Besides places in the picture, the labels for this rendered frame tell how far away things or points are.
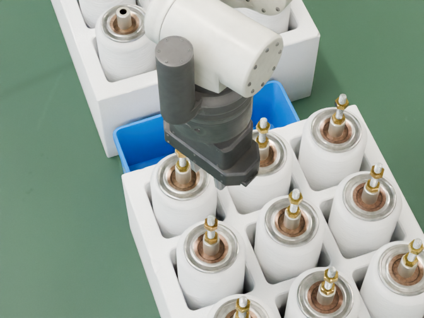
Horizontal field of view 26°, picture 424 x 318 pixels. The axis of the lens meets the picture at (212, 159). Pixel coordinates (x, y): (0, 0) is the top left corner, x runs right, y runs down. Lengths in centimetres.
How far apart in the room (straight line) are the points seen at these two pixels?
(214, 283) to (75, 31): 54
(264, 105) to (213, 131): 69
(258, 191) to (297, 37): 33
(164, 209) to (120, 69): 29
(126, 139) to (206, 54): 73
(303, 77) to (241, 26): 81
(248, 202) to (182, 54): 58
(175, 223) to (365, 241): 27
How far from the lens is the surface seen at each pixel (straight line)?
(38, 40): 180
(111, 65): 149
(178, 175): 129
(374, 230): 130
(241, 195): 136
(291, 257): 127
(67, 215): 158
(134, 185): 139
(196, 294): 130
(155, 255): 133
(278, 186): 134
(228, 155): 96
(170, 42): 82
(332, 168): 136
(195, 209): 130
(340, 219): 131
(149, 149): 159
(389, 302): 126
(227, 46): 82
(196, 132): 93
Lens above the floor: 139
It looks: 59 degrees down
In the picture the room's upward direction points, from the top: straight up
